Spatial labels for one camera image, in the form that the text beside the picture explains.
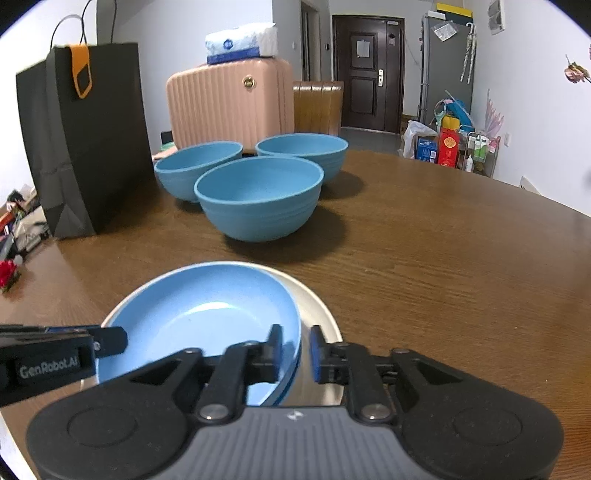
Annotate dark brown door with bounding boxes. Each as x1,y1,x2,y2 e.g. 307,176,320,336
332,15,406,134

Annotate red gift box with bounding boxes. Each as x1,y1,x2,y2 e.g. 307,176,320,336
438,128,460,169

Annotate red rose flower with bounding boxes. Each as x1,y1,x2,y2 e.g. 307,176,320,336
0,260,21,294

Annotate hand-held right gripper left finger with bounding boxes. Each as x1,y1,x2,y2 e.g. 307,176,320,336
129,324,283,423

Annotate grey refrigerator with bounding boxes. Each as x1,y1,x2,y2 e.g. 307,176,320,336
419,11,476,127

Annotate white plastic bag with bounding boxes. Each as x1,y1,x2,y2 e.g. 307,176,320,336
403,121,437,159

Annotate wire storage rack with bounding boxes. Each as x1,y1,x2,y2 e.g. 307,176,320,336
466,131,499,178

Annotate black paper bag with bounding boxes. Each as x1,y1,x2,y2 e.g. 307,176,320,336
16,14,155,238

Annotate dried pink flowers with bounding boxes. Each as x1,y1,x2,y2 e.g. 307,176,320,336
564,54,591,84

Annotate pink ribbed suitcase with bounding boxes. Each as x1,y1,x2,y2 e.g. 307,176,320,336
166,58,296,155

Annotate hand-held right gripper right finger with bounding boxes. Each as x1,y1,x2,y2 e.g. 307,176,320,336
308,325,465,423

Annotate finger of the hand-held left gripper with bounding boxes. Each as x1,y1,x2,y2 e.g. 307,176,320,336
93,326,129,358
0,324,101,335

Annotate pink wall decoration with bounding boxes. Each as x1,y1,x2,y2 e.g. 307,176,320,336
482,90,504,137

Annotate cream round plate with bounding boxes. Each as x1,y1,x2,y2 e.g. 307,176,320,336
81,263,343,409

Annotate blue shallow plate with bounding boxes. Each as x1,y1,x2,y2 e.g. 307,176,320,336
99,261,303,407
245,351,303,408

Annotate folded white umbrella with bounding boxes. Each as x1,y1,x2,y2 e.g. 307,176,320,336
459,23,477,84

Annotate blue ribbed bowl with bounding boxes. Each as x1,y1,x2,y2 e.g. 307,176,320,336
256,133,349,185
154,141,244,202
194,156,325,243

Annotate blue white tissue pack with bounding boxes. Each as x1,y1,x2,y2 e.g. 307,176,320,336
204,25,279,65

